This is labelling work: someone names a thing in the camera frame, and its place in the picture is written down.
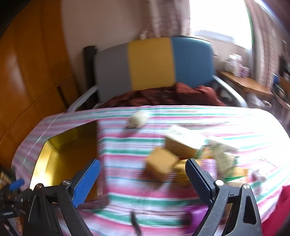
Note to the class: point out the blue round object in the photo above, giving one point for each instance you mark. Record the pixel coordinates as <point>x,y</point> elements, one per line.
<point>276,79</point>

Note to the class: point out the patterned curtain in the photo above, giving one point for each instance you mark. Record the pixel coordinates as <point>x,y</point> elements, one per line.
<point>267,40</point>
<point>167,15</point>

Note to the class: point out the pink carton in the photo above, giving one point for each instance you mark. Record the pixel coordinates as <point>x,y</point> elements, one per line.
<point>244,71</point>

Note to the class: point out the grey yellow blue chair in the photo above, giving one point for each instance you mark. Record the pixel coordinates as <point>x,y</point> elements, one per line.
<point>149,65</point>

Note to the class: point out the wooden desk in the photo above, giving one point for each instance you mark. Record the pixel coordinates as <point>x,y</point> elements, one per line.
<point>244,84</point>

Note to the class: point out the wooden wardrobe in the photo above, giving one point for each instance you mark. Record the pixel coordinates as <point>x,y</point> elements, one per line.
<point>31,79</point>

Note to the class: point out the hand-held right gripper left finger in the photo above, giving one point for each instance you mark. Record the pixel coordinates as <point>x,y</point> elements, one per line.
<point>87,181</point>

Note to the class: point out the clear plastic ball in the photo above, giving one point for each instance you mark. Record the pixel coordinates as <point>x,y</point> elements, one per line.
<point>257,175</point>

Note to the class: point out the cream pastry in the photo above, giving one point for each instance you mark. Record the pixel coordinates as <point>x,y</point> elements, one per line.
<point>138,119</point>

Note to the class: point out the cream box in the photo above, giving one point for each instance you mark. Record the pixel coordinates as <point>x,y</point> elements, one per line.
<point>181,140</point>

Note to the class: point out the white carton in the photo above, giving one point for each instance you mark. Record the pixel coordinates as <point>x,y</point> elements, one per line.
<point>234,63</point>

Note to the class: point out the maroon blanket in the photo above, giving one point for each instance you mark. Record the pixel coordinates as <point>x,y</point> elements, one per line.
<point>181,95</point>

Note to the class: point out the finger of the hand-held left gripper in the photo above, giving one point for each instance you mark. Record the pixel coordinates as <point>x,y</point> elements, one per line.
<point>17,184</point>

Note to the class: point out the red cloth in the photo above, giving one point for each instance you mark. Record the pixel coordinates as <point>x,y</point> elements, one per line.
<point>276,213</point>

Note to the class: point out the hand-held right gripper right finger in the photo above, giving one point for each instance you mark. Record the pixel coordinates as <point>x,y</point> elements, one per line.
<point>199,181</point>

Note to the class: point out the window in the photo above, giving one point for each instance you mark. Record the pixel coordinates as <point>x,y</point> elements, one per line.
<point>219,18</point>

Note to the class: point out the maroon gift box gold inside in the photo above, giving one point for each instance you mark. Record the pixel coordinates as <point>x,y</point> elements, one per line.
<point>65,156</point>

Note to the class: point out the striped cloth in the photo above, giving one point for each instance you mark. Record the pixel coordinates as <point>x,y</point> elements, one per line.
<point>140,195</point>

